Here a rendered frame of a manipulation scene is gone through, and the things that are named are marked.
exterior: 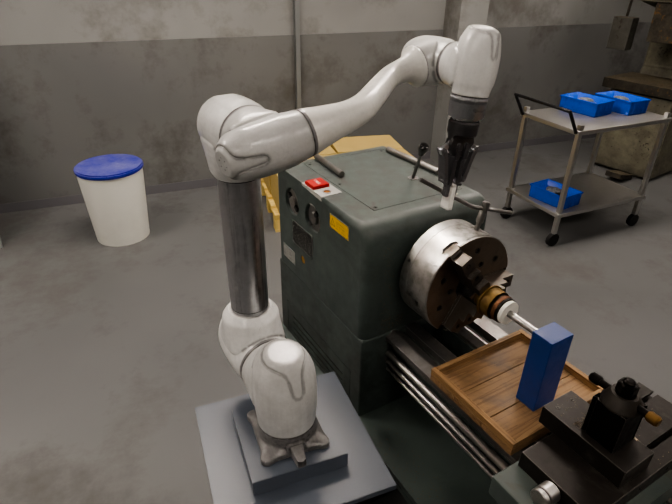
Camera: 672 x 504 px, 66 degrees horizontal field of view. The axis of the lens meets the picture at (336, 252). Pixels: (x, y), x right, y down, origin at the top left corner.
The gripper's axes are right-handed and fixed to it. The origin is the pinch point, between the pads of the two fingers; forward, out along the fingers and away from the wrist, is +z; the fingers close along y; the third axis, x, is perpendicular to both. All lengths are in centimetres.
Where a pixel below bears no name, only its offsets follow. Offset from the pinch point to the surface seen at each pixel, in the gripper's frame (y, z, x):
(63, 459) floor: -99, 146, 95
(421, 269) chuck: -4.5, 21.3, -0.1
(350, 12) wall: 176, -32, 335
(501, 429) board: -5, 46, -38
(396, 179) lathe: 11.6, 8.7, 36.3
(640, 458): 4, 34, -64
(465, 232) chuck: 8.1, 11.2, -1.4
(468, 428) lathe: -2, 57, -27
